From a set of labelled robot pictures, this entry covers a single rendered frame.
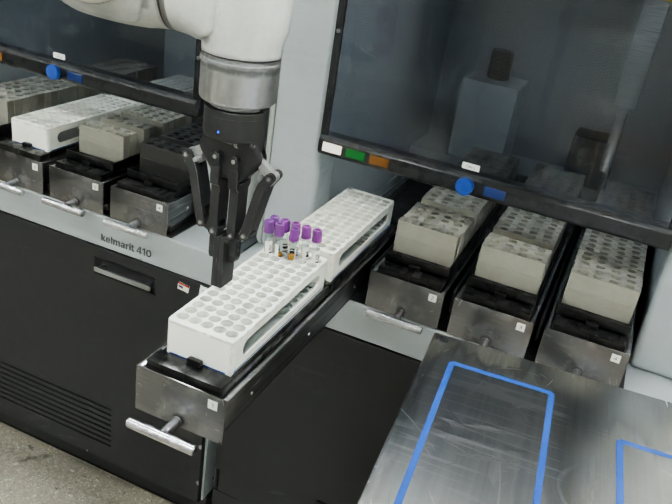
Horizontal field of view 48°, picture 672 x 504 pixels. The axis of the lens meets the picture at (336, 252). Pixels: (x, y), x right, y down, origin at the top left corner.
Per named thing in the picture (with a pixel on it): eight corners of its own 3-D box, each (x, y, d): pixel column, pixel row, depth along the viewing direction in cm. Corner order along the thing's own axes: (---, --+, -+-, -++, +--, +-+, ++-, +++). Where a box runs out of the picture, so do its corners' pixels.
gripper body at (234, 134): (284, 105, 89) (276, 178, 93) (222, 89, 91) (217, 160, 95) (252, 118, 82) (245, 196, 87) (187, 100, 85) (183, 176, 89)
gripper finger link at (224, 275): (232, 230, 96) (237, 231, 95) (227, 278, 99) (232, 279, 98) (219, 237, 93) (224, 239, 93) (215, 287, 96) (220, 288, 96)
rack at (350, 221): (344, 215, 152) (348, 186, 149) (390, 229, 149) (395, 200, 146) (275, 270, 126) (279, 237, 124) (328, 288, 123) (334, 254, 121)
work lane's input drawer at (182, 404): (337, 237, 158) (343, 197, 154) (398, 256, 154) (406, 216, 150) (112, 426, 96) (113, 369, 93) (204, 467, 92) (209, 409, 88)
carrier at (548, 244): (548, 271, 137) (557, 242, 135) (546, 275, 136) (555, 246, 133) (487, 252, 141) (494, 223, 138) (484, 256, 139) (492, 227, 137)
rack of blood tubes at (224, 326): (269, 274, 125) (273, 240, 122) (323, 292, 122) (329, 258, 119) (164, 358, 100) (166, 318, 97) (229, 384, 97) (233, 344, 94)
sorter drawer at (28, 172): (177, 115, 218) (179, 84, 214) (218, 126, 214) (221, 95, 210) (-25, 183, 156) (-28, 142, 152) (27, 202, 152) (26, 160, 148)
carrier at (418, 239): (455, 264, 134) (462, 234, 132) (452, 268, 133) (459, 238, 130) (394, 245, 138) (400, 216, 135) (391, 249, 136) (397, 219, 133)
